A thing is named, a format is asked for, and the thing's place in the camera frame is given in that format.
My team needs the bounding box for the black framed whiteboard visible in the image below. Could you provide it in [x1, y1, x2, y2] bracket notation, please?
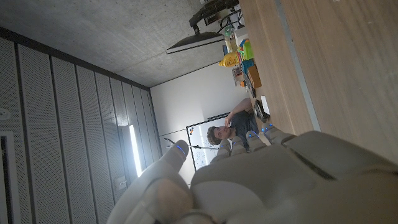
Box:
[185, 112, 233, 171]

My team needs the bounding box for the seated person dark shirt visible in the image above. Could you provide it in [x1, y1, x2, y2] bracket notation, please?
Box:
[206, 97, 261, 150]

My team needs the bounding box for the black computer monitor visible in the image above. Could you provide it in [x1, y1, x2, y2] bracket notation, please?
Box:
[165, 31, 225, 55]

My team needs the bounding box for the small white flat box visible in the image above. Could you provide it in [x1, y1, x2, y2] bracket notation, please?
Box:
[260, 95, 271, 115]

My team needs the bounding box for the yellow squeeze bottle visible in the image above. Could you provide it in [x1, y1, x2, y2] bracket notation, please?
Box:
[218, 52, 239, 68]

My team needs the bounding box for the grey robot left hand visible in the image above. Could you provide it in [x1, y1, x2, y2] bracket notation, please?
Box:
[105, 123, 398, 224]

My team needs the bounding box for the green toy cube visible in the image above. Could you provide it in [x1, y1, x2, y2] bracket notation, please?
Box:
[241, 40, 254, 60]

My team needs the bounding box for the black folded pouch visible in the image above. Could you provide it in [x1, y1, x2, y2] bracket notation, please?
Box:
[253, 99, 269, 123]

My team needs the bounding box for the white toy cube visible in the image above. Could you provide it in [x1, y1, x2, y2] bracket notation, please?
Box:
[233, 27, 249, 47]

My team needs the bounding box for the orange toy brick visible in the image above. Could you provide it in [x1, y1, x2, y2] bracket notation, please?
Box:
[247, 64, 262, 90]

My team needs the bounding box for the blue toy cube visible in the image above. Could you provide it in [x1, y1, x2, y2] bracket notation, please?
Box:
[241, 58, 255, 75]

